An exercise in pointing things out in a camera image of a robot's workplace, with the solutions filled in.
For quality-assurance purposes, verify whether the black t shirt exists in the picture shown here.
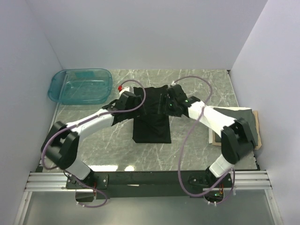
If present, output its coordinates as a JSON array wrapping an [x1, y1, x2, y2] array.
[[132, 85, 172, 143]]

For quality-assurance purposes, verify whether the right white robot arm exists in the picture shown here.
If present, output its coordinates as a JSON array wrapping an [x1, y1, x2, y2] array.
[[158, 84, 255, 187]]

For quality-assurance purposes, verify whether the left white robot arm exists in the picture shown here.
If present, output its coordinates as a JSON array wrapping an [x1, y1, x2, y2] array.
[[41, 91, 145, 188]]

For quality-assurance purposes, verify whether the teal plastic bin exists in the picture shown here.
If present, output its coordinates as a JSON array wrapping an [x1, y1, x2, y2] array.
[[47, 68, 113, 105]]

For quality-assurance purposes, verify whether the folded dark grey shirt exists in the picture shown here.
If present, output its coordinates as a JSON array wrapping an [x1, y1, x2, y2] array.
[[216, 108, 259, 146]]

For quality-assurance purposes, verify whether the brown cardboard board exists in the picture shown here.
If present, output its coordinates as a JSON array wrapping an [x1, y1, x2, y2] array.
[[212, 110, 262, 150]]

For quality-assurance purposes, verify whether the black base crossbar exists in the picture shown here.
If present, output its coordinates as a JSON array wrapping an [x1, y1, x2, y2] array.
[[65, 170, 233, 200]]

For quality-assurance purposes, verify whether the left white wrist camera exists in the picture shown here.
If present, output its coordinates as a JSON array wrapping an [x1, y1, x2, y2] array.
[[118, 85, 133, 95]]

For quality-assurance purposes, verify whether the aluminium frame rail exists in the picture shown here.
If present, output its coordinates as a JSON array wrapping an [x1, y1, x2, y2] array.
[[25, 171, 272, 192]]

